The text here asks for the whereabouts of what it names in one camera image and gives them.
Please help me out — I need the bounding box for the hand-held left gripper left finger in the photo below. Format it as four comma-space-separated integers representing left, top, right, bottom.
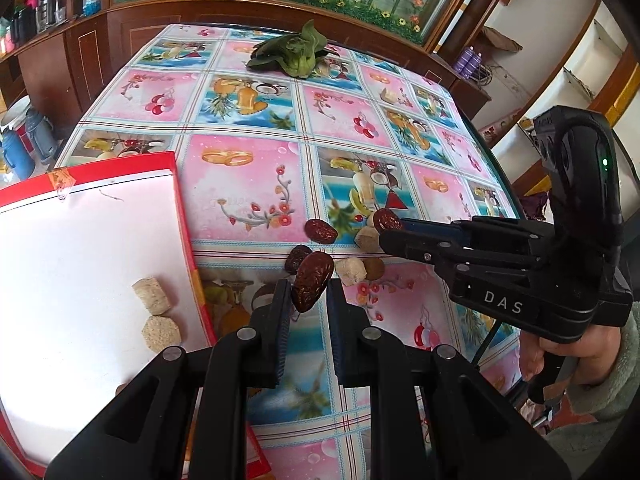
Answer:
45, 280, 293, 480

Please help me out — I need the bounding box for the wooden side shelf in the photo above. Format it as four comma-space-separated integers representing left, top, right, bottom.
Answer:
0, 7, 166, 136

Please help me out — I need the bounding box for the person's right forearm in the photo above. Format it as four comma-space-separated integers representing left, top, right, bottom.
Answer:
540, 305, 640, 441

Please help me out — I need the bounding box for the brown cardboard piece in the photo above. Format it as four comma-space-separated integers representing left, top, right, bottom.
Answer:
482, 27, 523, 53

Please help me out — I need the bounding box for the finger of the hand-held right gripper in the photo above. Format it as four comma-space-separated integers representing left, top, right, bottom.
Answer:
400, 216, 556, 256
377, 229, 548, 281

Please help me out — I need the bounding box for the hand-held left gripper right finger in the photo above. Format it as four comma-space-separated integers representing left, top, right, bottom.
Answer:
326, 277, 571, 480

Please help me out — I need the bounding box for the white bucket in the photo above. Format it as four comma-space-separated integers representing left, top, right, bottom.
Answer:
0, 95, 33, 133

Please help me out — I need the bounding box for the red-rimmed white tray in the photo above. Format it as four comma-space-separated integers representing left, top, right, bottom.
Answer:
0, 151, 273, 478

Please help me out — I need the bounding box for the purple cloth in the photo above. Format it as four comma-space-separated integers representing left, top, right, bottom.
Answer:
517, 192, 553, 221

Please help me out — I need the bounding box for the blue thermos jug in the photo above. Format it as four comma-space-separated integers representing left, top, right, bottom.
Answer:
0, 132, 36, 183

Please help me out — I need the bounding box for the person's right hand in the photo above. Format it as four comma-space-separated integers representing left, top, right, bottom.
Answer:
520, 305, 633, 383

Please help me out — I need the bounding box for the green bok choy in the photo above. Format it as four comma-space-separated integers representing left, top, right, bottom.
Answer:
245, 20, 331, 79

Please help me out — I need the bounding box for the wooden low cabinet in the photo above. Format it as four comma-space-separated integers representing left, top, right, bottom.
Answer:
425, 50, 493, 121

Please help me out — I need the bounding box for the dark red date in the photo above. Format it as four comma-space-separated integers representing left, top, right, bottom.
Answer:
285, 245, 312, 275

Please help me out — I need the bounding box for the black kettle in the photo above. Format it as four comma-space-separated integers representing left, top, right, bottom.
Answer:
10, 7, 38, 48

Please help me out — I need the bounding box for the hexagonal beige cake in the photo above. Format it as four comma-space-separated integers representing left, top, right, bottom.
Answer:
141, 313, 182, 352

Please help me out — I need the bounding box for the coiled cable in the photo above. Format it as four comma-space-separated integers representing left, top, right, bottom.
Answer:
477, 57, 501, 86

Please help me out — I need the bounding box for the grey thermos jug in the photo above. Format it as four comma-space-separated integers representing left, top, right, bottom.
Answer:
25, 107, 63, 166

